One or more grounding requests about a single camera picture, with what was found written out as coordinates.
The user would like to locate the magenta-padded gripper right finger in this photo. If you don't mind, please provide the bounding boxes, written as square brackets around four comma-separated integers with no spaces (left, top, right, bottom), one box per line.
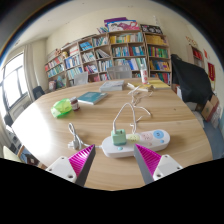
[133,143,184,185]

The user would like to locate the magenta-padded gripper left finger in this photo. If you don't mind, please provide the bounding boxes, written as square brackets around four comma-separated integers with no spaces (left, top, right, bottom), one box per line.
[45,143,97,188]

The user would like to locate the green charger block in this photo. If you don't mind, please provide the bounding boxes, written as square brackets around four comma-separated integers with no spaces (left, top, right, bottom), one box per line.
[110,128,128,147]

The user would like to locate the white power strip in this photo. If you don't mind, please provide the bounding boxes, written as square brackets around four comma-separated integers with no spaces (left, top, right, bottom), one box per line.
[101,129,171,159]

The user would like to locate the green plastic bag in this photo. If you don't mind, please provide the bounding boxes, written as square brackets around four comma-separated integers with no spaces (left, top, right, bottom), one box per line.
[50,98,73,119]

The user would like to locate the small dark jar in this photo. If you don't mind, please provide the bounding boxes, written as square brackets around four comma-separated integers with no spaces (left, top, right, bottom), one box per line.
[69,96,81,112]

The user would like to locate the brown cardboard box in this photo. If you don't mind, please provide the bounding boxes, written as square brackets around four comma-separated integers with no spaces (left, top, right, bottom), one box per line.
[199,94,221,123]

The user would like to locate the teal book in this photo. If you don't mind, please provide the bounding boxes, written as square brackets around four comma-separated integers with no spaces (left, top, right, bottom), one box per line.
[77,91,109,106]

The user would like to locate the dark office chair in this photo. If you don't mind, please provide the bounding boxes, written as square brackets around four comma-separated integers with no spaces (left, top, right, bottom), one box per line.
[32,85,46,100]

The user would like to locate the yellow folder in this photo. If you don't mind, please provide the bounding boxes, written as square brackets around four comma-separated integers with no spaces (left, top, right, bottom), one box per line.
[146,79,172,90]

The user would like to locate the black cloth cover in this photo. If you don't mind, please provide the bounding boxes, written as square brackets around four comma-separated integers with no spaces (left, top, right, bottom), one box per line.
[170,53,214,105]

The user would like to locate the grey mesh chair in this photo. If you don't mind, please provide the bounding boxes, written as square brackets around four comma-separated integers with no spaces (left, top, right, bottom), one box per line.
[106,64,133,81]
[73,71,89,87]

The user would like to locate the clear bottle with red label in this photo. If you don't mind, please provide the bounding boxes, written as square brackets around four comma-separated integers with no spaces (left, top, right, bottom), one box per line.
[139,63,150,85]

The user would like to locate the grey book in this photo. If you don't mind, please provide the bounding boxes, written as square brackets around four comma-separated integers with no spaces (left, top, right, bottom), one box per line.
[99,79,125,93]

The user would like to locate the window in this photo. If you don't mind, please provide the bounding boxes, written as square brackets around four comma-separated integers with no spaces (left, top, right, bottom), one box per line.
[0,53,29,109]

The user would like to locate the red hanging banner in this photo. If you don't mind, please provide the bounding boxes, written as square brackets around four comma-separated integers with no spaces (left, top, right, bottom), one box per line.
[207,62,216,82]

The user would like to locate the wooden bookshelf unit with books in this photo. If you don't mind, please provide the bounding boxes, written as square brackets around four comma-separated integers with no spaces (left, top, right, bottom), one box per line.
[44,16,173,92]

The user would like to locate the white power strip cable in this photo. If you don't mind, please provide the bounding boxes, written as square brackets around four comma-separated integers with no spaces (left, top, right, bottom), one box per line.
[67,122,103,151]

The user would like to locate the white charger cable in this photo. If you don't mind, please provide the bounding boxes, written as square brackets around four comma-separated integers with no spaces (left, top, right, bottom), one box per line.
[112,102,153,134]

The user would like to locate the loose white cable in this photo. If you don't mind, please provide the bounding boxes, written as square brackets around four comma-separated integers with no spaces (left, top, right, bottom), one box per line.
[126,82,155,105]

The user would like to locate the small wooden wall shelf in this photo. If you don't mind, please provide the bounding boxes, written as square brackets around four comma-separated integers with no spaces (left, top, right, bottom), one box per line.
[190,44,205,69]

